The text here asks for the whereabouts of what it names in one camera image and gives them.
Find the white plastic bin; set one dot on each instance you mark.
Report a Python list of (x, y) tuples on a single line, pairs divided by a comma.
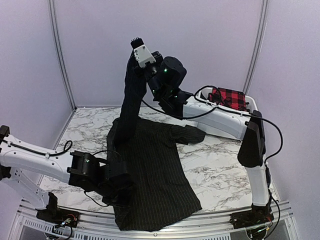
[(247, 105)]

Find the red black plaid shirt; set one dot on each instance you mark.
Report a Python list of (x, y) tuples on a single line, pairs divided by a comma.
[(228, 98)]

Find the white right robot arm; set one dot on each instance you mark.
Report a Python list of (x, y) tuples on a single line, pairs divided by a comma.
[(249, 130)]

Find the right aluminium corner post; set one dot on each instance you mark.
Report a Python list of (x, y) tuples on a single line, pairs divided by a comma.
[(261, 29)]

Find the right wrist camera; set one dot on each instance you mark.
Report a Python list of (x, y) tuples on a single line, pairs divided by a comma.
[(141, 53)]

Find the aluminium front frame rail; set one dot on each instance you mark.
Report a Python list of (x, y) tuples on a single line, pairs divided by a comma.
[(274, 221)]

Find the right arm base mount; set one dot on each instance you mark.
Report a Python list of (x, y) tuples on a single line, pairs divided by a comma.
[(257, 215)]

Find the aluminium corner post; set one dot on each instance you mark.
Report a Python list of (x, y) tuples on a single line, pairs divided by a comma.
[(261, 29), (59, 52)]

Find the left aluminium corner post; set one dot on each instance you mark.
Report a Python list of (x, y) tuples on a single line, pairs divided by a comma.
[(59, 52)]

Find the black pinstriped long sleeve shirt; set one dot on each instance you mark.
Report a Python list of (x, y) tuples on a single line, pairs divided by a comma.
[(163, 194)]

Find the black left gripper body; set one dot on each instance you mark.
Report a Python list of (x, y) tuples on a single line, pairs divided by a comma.
[(111, 197)]

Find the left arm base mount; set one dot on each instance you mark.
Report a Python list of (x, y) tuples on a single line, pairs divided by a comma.
[(56, 215)]

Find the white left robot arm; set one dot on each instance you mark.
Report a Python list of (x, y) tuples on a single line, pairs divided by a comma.
[(76, 168)]

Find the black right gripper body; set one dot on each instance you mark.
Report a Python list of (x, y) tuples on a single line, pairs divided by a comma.
[(155, 84)]

